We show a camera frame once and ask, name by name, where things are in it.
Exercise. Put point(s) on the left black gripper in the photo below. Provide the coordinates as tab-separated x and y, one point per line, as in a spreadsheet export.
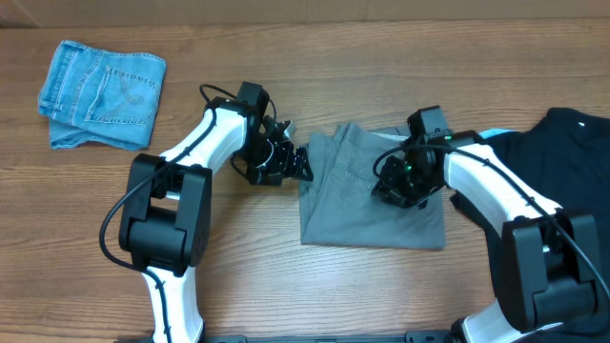
283	166

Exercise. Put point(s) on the grey cotton shorts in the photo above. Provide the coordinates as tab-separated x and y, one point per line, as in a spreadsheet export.
337	207

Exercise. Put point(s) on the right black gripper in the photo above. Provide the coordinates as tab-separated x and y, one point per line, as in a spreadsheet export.
390	190

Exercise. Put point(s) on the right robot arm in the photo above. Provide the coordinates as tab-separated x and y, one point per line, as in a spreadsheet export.
549	273

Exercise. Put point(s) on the black garment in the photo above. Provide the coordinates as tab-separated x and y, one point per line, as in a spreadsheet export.
565	157

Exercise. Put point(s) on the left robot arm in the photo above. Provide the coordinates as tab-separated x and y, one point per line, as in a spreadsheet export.
167	209

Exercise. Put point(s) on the light blue cloth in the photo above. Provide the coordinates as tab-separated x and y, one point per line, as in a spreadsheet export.
493	132

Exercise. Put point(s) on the folded blue denim jeans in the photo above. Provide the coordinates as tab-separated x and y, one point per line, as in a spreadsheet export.
101	96

